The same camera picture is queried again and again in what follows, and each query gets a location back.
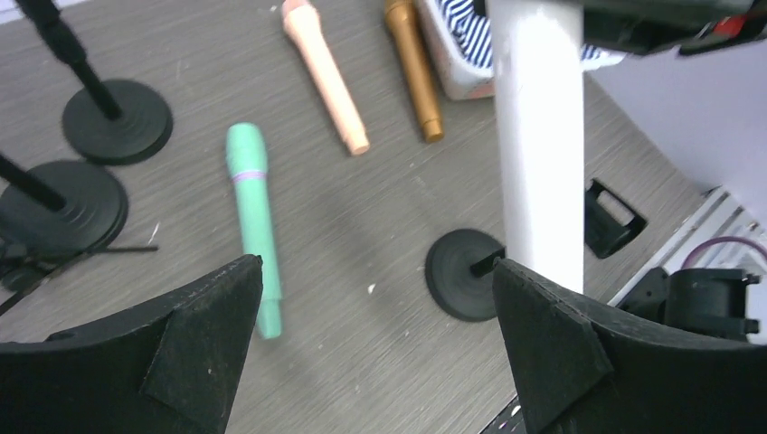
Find blue striped cloth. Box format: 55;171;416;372
436;0;622;71

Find green microphone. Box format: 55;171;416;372
226;122;282;339

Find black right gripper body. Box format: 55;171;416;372
582;0;766;57

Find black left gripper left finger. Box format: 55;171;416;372
1;255;262;433

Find black stand with clip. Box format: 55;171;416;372
16;0;174;165

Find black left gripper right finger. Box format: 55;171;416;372
492;259;766;433

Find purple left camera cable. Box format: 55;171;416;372
681;235;767;270

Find white microphone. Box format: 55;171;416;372
487;1;584;293

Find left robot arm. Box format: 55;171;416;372
1;255;766;433

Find black shock mount stand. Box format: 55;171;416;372
1;156;128;253

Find pink microphone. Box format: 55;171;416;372
281;1;370;156

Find gold microphone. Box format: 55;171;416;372
384;0;444;144

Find white plastic basket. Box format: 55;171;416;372
416;1;590;116

